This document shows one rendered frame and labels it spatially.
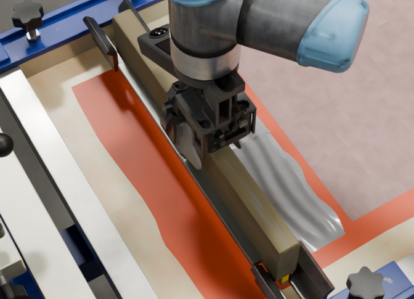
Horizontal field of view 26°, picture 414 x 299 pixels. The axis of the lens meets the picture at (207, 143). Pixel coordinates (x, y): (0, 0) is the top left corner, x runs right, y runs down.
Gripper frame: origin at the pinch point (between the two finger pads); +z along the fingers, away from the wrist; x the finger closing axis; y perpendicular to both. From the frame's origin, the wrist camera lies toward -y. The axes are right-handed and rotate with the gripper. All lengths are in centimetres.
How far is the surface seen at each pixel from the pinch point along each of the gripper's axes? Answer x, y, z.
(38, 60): -11.2, -25.6, 4.4
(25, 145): -8, -79, 102
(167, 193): -5.5, 1.0, 7.2
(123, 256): -15.2, 7.6, 3.7
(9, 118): -8, -89, 102
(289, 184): 8.9, 8.3, 6.6
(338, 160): 16.8, 8.3, 7.3
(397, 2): 40.6, -10.0, 7.3
